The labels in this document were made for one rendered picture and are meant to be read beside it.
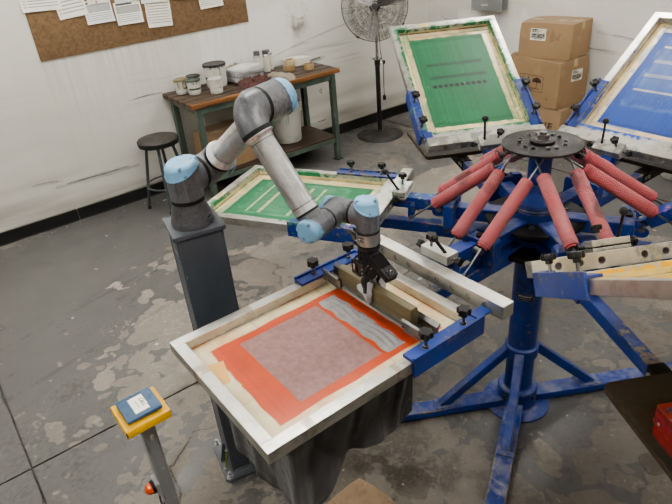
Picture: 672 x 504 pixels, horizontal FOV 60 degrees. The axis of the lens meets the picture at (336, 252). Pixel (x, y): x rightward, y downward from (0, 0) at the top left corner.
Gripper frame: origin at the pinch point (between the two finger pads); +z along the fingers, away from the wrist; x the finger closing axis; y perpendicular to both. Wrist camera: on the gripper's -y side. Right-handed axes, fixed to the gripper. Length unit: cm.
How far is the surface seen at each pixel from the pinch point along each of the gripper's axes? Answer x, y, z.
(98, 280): 34, 266, 101
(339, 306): 7.7, 10.2, 4.7
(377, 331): 7.4, -8.9, 4.5
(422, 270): -21.4, 0.0, -1.3
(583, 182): -78, -22, -22
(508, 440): -54, -18, 92
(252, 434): 60, -21, 2
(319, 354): 26.9, -4.5, 5.3
